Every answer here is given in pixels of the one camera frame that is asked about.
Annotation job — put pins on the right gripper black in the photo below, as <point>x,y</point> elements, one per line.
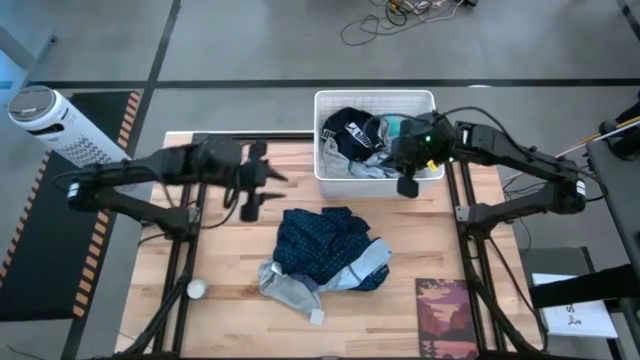
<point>420,145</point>

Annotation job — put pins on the grey knit garment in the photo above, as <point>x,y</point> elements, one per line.
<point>345,167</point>

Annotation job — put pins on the white tower air purifier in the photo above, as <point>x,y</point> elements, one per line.
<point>50,120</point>

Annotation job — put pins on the pale blue underwear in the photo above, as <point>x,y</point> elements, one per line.
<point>365,262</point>

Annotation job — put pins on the navy dotted garment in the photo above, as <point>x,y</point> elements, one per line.
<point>320,240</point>

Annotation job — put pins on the dark grey side table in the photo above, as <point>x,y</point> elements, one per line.
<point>620,210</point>

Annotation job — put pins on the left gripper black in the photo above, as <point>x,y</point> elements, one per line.
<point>247,175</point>

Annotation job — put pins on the sunset landscape print card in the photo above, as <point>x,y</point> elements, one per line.
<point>445,320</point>

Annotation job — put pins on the grey garment with white label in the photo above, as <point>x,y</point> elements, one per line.
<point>290,295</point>

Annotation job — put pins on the thin yellow white rod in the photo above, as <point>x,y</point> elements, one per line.
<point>600,136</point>

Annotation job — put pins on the black aluminium table frame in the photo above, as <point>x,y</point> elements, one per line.
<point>280,136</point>

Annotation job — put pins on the small white ball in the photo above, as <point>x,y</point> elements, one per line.
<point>197,289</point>

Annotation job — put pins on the black flat bar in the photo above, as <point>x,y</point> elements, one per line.
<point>585,287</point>

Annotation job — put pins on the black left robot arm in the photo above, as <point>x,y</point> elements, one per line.
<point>150,167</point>

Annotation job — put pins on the black machine part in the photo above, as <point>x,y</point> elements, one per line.
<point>622,140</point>

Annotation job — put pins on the black mat with orange stripes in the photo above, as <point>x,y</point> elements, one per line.
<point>45,260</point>

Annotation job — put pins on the white plastic laundry basket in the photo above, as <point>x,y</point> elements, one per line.
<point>365,187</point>

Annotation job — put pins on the lavender garment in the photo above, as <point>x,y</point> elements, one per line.
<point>304,281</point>

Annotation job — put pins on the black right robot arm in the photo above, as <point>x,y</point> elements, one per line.
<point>500,142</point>

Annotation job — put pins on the teal garment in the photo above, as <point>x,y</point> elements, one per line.
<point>395,125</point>

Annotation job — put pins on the white paper sheet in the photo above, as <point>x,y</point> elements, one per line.
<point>575,320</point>

